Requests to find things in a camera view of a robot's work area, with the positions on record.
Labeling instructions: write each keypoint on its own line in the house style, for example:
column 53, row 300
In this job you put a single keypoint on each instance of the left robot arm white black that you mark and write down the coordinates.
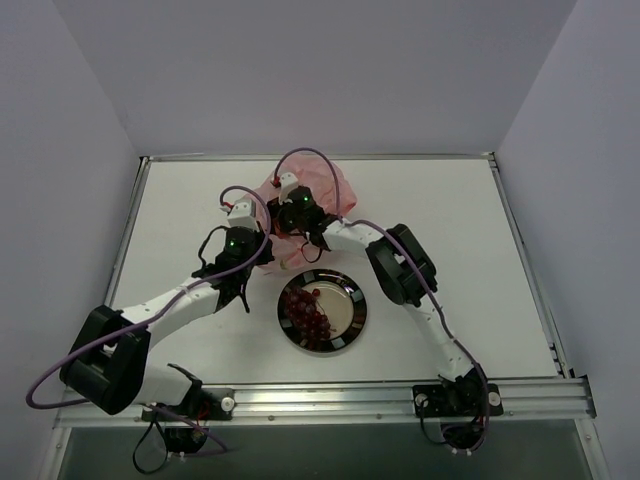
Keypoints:
column 108, row 362

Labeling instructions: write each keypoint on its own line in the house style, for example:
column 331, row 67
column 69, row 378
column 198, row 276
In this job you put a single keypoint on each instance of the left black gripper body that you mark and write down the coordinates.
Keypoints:
column 261, row 248

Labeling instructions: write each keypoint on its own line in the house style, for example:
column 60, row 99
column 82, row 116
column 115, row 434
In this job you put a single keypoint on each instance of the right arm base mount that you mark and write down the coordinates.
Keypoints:
column 456, row 400

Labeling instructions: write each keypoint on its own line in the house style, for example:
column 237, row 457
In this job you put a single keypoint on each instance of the red fake grape bunch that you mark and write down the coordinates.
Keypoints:
column 308, row 318

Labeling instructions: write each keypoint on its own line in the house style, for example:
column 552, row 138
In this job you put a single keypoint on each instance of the pink plastic bag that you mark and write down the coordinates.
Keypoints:
column 329, row 189

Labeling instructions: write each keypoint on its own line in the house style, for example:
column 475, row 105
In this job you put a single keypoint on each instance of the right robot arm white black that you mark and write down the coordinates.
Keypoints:
column 404, row 271

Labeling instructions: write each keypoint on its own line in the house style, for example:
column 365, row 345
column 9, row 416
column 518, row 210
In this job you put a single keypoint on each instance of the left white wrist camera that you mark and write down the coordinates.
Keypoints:
column 241, row 214

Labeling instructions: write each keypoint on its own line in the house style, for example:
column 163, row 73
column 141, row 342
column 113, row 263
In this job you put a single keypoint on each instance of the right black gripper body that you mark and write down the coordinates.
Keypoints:
column 279, row 220

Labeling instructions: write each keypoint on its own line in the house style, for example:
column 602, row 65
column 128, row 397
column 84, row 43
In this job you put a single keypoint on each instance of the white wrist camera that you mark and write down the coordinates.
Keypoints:
column 241, row 214
column 284, row 184

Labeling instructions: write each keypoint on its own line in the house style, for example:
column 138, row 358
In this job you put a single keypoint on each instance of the round plate dark rim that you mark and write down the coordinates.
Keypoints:
column 344, row 303

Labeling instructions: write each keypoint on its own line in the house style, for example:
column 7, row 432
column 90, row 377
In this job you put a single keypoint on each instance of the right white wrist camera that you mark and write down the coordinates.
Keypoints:
column 284, row 184

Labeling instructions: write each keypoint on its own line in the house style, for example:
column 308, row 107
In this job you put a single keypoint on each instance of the aluminium front rail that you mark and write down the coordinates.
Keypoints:
column 394, row 401

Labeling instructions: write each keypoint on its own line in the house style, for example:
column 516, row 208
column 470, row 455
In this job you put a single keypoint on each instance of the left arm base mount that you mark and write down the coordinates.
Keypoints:
column 172, row 393

